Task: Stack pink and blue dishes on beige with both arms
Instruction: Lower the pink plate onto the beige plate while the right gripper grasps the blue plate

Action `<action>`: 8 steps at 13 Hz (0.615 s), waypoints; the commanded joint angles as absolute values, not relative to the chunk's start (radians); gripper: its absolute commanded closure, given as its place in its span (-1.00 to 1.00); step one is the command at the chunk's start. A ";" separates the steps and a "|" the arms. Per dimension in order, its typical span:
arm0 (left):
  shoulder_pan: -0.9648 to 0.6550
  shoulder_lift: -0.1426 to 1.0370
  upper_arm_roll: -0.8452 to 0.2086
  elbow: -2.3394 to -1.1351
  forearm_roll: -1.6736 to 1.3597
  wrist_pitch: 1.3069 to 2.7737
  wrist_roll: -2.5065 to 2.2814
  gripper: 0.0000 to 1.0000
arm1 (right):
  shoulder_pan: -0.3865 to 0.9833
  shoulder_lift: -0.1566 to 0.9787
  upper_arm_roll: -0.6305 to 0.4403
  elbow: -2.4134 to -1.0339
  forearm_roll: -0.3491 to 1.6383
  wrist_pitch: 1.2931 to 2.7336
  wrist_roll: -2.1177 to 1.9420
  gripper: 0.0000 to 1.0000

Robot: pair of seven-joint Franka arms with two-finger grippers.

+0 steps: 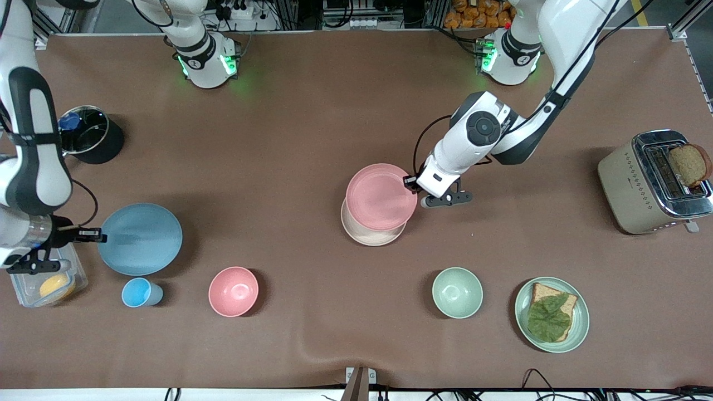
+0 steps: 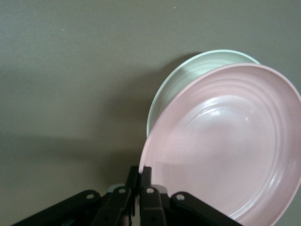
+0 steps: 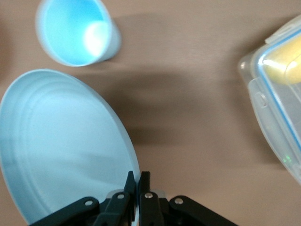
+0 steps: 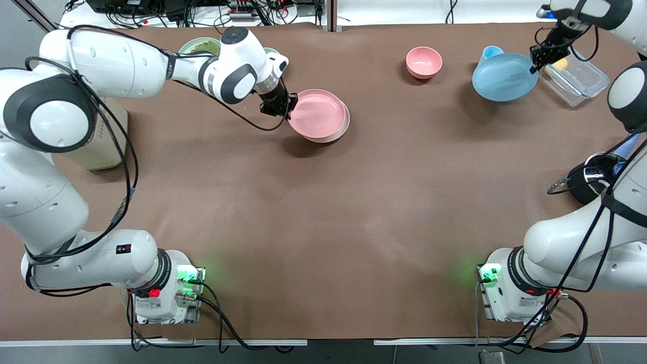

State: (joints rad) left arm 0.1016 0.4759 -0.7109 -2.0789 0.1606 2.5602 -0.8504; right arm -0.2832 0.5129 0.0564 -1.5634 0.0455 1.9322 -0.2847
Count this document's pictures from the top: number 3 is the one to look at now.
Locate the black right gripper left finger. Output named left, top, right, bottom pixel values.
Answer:
left=28, top=171, right=137, bottom=226

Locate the light blue plate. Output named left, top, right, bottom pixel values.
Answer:
left=0, top=68, right=142, bottom=226

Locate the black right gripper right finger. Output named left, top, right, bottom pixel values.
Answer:
left=137, top=171, right=241, bottom=226

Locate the yellow round food piece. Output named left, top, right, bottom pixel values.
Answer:
left=261, top=34, right=301, bottom=86

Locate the light blue cup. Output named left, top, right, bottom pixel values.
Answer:
left=35, top=0, right=123, bottom=68

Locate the clear plastic container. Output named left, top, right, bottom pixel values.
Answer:
left=238, top=14, right=301, bottom=186

